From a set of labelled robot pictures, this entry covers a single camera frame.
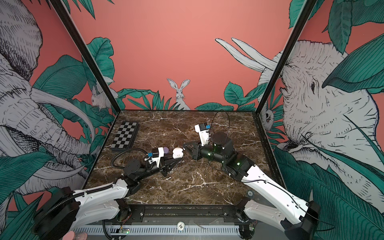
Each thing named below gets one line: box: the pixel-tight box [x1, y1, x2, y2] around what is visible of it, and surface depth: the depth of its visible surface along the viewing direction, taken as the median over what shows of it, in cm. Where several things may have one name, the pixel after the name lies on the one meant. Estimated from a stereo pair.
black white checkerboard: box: [110, 121, 140, 151], surface depth 103 cm
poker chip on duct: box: [177, 221, 185, 231], surface depth 72 cm
